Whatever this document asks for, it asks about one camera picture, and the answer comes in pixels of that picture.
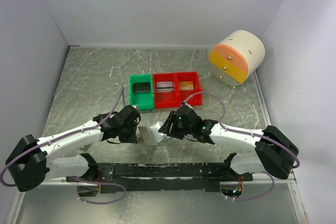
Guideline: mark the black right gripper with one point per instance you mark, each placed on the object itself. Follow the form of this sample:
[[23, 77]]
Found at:
[[165, 129]]

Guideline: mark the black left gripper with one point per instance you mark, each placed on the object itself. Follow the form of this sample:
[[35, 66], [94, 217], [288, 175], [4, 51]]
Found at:
[[132, 138]]

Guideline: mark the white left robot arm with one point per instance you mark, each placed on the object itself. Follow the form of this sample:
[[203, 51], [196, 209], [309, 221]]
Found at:
[[34, 160]]

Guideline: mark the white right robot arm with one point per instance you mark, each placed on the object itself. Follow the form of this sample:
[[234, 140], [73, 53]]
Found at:
[[269, 149]]

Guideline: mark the silver card in red bin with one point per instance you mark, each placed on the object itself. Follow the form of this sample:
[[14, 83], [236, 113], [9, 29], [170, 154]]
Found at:
[[164, 86]]

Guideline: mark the black card in green bin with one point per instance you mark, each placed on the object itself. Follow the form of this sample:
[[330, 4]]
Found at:
[[141, 87]]

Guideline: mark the orange card in red bin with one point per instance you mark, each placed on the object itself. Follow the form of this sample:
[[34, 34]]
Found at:
[[186, 85]]

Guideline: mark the red plastic bin middle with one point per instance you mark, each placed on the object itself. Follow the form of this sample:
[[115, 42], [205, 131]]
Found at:
[[163, 100]]

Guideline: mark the red plastic bin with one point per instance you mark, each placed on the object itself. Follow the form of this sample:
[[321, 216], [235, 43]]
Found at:
[[180, 96], [163, 100]]

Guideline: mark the green plastic bin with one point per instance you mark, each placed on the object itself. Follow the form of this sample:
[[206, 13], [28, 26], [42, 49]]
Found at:
[[145, 101]]

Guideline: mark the red plastic bin right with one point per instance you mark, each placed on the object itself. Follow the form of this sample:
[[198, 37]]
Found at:
[[180, 96]]

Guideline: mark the round beige drawer cabinet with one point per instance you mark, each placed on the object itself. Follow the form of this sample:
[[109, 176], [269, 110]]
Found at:
[[236, 57]]

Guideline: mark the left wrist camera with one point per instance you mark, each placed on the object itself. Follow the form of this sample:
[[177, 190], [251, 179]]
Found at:
[[136, 107]]

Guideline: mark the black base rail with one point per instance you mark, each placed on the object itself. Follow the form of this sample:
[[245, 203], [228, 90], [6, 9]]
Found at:
[[115, 177]]

